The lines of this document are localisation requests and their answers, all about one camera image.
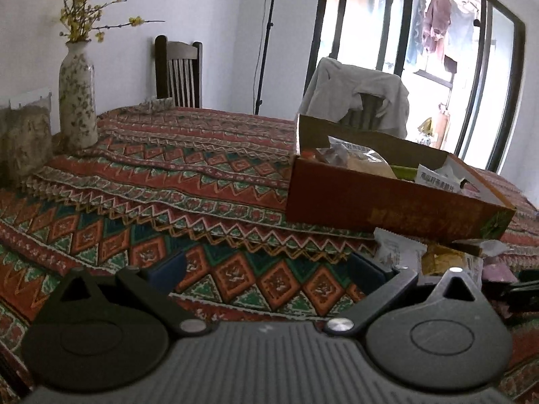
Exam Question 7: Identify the grey-blue hanging shirt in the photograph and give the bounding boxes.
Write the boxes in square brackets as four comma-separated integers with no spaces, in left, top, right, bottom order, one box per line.
[446,4,477,63]

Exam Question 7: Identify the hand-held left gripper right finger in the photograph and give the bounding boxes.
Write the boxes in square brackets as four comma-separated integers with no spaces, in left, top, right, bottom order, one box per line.
[323,253,483,337]

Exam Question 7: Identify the yellow flower branches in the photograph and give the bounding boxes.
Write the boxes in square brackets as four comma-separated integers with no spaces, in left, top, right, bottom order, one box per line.
[57,0,166,43]

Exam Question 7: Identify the pink snack packet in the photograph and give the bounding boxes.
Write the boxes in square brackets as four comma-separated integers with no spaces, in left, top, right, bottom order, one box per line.
[482,261,518,283]

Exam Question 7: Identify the dark wooden chair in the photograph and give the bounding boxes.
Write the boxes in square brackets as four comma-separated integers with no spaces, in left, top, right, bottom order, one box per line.
[340,93,390,130]
[154,35,203,109]

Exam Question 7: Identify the white text-printed snack packet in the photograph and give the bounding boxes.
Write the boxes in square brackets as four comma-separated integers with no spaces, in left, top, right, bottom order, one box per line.
[415,163,466,195]

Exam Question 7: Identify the silver clear snack packet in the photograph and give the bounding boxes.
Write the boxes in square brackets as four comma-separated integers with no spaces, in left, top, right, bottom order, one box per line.
[316,136,390,173]

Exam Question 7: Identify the clear bag of dried goods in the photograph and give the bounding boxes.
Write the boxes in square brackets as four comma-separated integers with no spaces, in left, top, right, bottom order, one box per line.
[0,92,53,188]

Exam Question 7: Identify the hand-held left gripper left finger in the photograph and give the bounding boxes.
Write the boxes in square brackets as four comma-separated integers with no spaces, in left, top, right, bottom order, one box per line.
[55,250,209,338]

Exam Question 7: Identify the black framed sliding door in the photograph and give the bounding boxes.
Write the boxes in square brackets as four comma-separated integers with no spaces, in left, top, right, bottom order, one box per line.
[314,0,527,175]

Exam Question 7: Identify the studio lamp on stand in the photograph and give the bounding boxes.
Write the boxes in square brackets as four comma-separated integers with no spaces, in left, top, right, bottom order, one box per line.
[253,0,281,115]

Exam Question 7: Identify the orange cardboard box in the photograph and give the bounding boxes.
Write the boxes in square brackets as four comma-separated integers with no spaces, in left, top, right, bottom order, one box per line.
[285,113,516,240]

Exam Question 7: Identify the brown snack packet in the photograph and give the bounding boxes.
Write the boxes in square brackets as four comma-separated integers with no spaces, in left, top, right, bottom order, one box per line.
[451,238,508,258]

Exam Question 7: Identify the maroon hanging garment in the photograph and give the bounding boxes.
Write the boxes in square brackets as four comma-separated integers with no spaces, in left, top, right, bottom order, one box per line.
[422,0,452,54]

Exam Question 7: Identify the blue hanging jeans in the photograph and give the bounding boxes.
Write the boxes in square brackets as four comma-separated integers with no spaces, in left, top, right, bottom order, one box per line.
[405,0,427,66]

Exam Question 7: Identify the floral ceramic vase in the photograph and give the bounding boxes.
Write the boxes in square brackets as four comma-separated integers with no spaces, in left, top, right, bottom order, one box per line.
[59,41,98,149]

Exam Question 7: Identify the beige jacket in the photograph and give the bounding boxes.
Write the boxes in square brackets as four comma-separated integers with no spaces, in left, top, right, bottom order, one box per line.
[300,57,410,140]

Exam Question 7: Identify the yellow patterned snack packet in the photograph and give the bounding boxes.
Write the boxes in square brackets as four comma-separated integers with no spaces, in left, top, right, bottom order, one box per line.
[421,243,469,277]

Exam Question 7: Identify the plain white snack packet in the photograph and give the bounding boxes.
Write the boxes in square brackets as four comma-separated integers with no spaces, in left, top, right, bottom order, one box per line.
[465,256,485,289]

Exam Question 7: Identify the orange tall container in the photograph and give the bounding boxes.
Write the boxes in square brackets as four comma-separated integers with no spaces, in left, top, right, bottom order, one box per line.
[436,103,451,148]

